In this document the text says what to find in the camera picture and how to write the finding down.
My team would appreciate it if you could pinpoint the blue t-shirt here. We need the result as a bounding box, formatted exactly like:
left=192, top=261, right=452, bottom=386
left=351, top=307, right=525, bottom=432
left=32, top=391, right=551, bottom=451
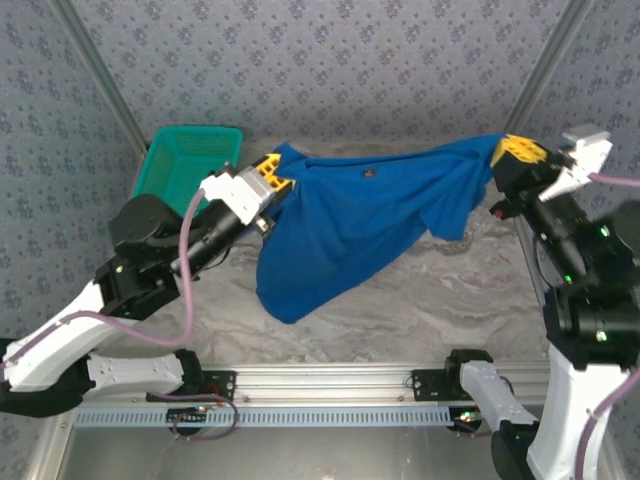
left=254, top=133, right=506, bottom=326

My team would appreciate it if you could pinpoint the teal plastic basket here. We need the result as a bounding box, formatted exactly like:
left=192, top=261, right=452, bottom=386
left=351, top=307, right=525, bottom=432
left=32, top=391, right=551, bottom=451
left=130, top=125, right=245, bottom=220

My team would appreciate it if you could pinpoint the small circuit board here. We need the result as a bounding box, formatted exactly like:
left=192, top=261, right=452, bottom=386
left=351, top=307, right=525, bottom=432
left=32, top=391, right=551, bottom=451
left=166, top=407, right=209, bottom=426
left=446, top=407, right=485, bottom=434

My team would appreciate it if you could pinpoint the grey metal base panel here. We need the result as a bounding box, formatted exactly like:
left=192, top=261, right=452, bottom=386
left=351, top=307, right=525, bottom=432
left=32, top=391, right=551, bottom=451
left=29, top=414, right=501, bottom=480

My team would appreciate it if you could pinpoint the aluminium table side rail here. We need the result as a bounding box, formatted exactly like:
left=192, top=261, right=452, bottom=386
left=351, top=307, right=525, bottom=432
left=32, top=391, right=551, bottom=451
left=513, top=214, right=549, bottom=301

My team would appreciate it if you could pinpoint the aluminium frame post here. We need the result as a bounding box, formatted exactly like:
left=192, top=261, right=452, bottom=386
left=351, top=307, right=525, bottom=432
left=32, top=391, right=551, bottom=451
left=49, top=0, right=151, bottom=151
left=501, top=0, right=596, bottom=136

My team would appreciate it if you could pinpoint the thin aluminium table rail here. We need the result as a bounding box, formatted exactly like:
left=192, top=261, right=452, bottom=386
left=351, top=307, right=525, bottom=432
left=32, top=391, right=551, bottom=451
left=242, top=135, right=501, bottom=149

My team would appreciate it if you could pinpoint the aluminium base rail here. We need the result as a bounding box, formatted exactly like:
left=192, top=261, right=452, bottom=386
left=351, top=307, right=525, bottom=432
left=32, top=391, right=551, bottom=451
left=69, top=363, right=551, bottom=414

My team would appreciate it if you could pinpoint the white slotted cable duct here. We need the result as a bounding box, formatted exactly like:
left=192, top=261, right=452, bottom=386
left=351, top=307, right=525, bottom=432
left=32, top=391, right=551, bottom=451
left=73, top=405, right=464, bottom=429

